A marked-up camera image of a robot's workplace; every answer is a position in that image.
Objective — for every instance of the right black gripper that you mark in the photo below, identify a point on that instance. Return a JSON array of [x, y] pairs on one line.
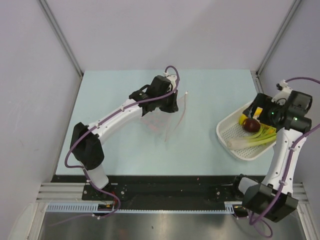
[[264, 101]]

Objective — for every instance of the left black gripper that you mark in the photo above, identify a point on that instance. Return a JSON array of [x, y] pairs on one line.
[[173, 107]]

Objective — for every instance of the clear zip top bag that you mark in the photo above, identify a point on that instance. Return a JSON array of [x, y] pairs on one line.
[[162, 124]]

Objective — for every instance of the green leek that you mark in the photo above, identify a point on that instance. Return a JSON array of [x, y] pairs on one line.
[[262, 137]]

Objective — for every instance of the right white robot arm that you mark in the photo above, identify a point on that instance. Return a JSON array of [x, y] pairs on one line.
[[273, 197]]

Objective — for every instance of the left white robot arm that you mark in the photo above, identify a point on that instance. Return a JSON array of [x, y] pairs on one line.
[[87, 140]]

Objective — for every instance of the yellow banana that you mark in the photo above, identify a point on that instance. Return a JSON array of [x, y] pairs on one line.
[[255, 115]]

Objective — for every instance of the white perforated plastic basket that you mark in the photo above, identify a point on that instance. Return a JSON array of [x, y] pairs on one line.
[[230, 128]]

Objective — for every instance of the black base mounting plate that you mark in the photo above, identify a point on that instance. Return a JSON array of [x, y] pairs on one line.
[[191, 190]]

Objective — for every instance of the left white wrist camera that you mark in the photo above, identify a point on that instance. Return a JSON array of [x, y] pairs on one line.
[[173, 82]]

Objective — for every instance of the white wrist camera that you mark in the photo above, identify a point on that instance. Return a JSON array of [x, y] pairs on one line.
[[173, 82], [284, 91]]

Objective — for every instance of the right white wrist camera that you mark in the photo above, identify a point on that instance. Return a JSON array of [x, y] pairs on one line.
[[284, 91]]

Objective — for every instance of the white slotted cable duct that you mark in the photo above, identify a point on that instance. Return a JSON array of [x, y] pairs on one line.
[[227, 207]]

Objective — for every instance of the aluminium frame rail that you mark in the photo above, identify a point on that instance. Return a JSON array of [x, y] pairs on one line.
[[60, 192]]

